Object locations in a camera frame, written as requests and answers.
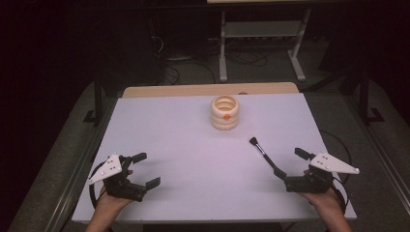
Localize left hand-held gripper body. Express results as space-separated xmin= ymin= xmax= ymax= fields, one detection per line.
xmin=88 ymin=154 xmax=148 ymax=203

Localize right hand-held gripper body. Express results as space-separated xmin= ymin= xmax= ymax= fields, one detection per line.
xmin=284 ymin=152 xmax=361 ymax=194

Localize black makeup brush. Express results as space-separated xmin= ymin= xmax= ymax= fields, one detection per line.
xmin=249 ymin=136 xmax=278 ymax=172

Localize cream ringed brush holder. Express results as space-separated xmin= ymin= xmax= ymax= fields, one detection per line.
xmin=210 ymin=95 xmax=240 ymax=131

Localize person's left hand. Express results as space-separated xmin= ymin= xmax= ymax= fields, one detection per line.
xmin=96 ymin=187 xmax=135 ymax=216

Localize person's right hand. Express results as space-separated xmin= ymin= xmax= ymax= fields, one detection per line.
xmin=298 ymin=187 xmax=343 ymax=217

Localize black metal stand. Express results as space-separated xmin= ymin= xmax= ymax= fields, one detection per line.
xmin=358 ymin=69 xmax=386 ymax=126
xmin=82 ymin=76 xmax=104 ymax=128

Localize white metal stand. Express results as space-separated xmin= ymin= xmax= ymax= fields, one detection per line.
xmin=218 ymin=9 xmax=313 ymax=83

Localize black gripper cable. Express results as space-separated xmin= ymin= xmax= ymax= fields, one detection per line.
xmin=89 ymin=160 xmax=105 ymax=210
xmin=318 ymin=129 xmax=353 ymax=215

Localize aluminium frame rail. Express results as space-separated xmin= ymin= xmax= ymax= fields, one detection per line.
xmin=342 ymin=95 xmax=410 ymax=207
xmin=44 ymin=96 xmax=119 ymax=232

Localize black floor cables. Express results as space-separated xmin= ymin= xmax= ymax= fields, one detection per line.
xmin=162 ymin=56 xmax=218 ymax=85

